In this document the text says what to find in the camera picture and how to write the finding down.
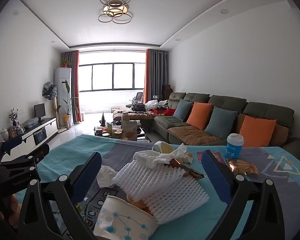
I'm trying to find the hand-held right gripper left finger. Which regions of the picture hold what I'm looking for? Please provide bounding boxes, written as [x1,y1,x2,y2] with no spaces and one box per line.
[16,152,102,240]

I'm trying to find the green clear plastic wrapper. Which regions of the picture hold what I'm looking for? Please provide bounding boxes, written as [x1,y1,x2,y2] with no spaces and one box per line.
[75,197,90,214]

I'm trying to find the kraft snack bag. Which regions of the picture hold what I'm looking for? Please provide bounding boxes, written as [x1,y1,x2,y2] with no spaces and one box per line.
[121,121,138,140]

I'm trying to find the blue paper cup white lid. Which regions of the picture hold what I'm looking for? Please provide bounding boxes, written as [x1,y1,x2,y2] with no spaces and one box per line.
[225,133,245,160]

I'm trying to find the group of glass jars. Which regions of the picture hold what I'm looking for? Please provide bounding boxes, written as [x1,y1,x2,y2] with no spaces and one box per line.
[95,126,122,140]

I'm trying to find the black office chair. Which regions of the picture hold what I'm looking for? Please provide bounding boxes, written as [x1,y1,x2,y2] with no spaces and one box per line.
[126,92,144,108]

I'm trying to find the plastic wrapped bundle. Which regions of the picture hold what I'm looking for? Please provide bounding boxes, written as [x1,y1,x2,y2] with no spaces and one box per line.
[22,117,39,130]

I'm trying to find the green sectional sofa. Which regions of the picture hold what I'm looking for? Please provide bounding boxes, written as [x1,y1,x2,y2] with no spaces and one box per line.
[112,92,300,155]

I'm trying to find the tall leafy potted plant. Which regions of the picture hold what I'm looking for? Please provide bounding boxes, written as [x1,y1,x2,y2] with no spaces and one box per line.
[57,79,79,128]

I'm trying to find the ceiling ring lamp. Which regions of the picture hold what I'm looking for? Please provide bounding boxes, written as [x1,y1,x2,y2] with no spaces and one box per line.
[98,0,134,24]

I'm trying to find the brown sofa seat pad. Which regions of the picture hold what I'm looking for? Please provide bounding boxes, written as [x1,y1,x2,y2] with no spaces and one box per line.
[169,126,230,145]

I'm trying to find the black monitor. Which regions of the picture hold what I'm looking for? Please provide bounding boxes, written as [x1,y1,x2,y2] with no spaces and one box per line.
[34,103,47,123]

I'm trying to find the teal printed blanket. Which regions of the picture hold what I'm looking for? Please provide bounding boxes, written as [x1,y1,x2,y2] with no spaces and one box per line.
[15,134,300,240]

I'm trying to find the dark glass coffee table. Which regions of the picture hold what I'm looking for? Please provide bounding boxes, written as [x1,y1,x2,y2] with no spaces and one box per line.
[94,126,147,140]

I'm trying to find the white clothes pile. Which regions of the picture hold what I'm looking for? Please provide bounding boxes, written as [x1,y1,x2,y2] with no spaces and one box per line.
[145,100,168,110]

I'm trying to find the orange peel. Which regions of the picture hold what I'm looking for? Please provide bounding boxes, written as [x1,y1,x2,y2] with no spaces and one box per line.
[127,195,155,215]

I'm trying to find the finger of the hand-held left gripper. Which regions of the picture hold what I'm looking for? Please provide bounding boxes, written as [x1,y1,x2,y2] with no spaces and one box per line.
[0,143,51,172]
[0,134,24,165]

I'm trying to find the white tissue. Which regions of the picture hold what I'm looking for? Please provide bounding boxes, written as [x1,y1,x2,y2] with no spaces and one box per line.
[133,143,188,168]
[96,165,118,188]

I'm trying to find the large window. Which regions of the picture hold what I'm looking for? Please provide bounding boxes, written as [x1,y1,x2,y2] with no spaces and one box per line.
[79,51,146,113]

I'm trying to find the gold foil wrapper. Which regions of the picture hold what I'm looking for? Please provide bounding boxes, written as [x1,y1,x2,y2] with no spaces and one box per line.
[170,159,205,180]
[227,159,259,175]

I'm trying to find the white standing air conditioner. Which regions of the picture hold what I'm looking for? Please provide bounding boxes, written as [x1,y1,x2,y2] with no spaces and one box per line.
[54,67,72,128]

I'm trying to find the orange cushion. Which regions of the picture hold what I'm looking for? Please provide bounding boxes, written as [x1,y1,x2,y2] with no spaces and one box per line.
[186,102,213,130]
[239,115,277,147]

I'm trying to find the blue cushion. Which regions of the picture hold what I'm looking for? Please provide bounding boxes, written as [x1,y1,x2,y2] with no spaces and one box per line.
[173,99,192,122]
[204,106,238,139]

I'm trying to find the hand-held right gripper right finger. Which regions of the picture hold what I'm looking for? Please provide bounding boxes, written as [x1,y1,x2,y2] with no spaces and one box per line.
[201,150,285,240]

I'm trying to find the red snack wrapper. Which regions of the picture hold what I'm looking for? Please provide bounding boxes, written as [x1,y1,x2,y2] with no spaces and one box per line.
[197,151,224,164]

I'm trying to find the white paper bowl blue dots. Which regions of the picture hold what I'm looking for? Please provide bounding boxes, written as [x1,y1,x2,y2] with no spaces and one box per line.
[93,195,157,240]
[152,141,175,154]

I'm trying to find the brown stacked boxes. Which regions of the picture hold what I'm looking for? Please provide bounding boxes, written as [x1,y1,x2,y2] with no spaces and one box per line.
[162,84,173,100]

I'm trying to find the white foam fruit net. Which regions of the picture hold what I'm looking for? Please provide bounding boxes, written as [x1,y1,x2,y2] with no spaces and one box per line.
[112,160,210,224]

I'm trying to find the grey and orange curtain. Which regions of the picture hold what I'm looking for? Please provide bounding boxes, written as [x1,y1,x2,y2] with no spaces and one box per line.
[62,50,80,123]
[143,49,169,103]

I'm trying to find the white TV cabinet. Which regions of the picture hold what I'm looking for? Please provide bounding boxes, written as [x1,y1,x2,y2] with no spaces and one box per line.
[0,117,58,155]

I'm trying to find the person's left hand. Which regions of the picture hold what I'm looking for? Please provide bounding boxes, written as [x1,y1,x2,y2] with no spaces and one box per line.
[0,194,22,230]

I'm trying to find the black clothes pile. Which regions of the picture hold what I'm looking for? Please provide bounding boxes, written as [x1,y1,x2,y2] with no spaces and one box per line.
[132,102,147,112]

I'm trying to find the covered standing fan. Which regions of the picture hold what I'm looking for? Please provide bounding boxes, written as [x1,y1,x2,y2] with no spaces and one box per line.
[42,81,58,128]

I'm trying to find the cracker snack wrapper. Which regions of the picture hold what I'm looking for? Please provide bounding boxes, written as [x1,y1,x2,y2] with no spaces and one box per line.
[177,152,194,164]

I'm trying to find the vase with branches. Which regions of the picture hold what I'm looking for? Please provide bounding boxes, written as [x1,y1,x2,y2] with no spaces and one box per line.
[9,108,19,128]

